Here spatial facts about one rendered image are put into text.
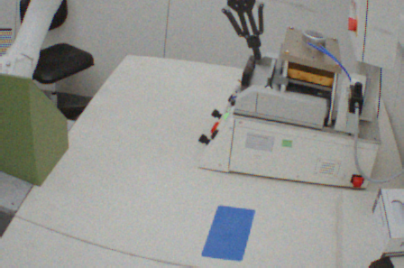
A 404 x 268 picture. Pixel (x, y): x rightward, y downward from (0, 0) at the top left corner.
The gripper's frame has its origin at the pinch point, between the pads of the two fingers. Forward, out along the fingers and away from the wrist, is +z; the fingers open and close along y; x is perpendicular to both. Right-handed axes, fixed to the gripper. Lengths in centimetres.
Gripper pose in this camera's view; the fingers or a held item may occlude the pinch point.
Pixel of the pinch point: (255, 47)
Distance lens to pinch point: 149.9
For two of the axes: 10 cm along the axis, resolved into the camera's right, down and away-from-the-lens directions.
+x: -2.4, 4.3, -8.7
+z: 2.6, 8.9, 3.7
